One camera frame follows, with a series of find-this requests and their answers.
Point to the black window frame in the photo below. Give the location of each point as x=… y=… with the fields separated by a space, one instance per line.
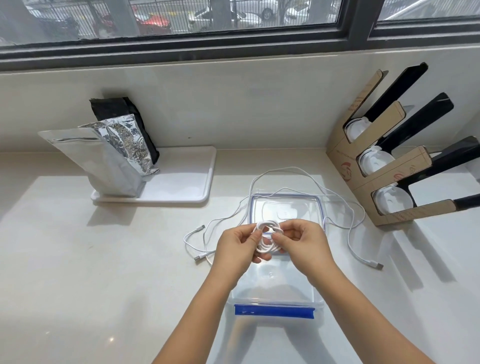
x=360 y=18

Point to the clear container lid blue seal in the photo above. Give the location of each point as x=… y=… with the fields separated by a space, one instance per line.
x=288 y=206

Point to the cardboard cup dispenser rack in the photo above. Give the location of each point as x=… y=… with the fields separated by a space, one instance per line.
x=341 y=150

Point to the person's right forearm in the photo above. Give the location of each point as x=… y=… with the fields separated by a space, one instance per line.
x=356 y=318

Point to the person's left forearm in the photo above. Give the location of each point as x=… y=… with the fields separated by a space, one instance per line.
x=198 y=322

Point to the silver foil bag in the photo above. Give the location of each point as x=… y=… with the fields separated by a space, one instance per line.
x=97 y=165

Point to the black bag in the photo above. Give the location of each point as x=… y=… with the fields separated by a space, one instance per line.
x=112 y=108

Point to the person's right hand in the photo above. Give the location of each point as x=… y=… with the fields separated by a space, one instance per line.
x=307 y=247

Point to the white rectangular tray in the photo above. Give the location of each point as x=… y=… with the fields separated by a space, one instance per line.
x=180 y=176

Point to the white stair railing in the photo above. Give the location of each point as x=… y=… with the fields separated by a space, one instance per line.
x=403 y=9

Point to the beige car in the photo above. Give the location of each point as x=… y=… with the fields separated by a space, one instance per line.
x=198 y=18

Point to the white cup lid stack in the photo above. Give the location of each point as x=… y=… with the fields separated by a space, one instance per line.
x=356 y=130
x=392 y=200
x=375 y=162

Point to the red car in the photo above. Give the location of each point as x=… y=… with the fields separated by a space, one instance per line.
x=150 y=22

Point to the person's left hand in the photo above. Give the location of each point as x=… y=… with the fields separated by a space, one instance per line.
x=234 y=251

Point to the clear plastic container blue clips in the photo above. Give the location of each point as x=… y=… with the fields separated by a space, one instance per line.
x=273 y=292

